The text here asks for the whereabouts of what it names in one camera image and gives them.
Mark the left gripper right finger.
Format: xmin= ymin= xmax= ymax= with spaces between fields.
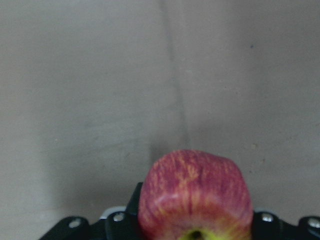
xmin=251 ymin=211 xmax=320 ymax=240

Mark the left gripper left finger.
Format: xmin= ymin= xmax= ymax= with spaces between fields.
xmin=40 ymin=182 xmax=143 ymax=240

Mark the yellow-red apple from basket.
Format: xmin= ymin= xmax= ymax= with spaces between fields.
xmin=137 ymin=150 xmax=254 ymax=240

